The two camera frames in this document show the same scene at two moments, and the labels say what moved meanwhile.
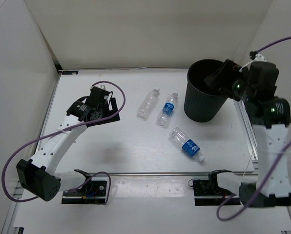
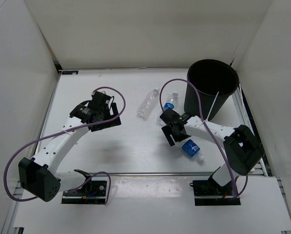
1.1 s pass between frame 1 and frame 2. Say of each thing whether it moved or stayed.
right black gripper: moved
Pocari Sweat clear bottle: stayed
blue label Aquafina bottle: stayed
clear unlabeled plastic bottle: stayed
